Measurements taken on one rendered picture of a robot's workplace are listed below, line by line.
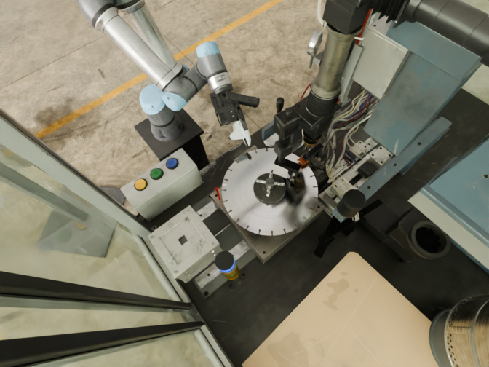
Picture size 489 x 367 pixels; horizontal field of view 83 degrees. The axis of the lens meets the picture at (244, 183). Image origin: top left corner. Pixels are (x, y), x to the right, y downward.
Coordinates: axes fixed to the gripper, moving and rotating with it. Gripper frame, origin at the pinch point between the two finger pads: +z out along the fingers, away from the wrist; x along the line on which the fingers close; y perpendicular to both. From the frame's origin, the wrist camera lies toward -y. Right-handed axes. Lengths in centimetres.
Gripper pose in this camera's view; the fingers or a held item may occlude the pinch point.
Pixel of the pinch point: (249, 141)
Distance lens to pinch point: 100.4
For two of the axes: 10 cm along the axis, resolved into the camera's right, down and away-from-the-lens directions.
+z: 3.6, 9.2, 1.6
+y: -9.2, 3.8, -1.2
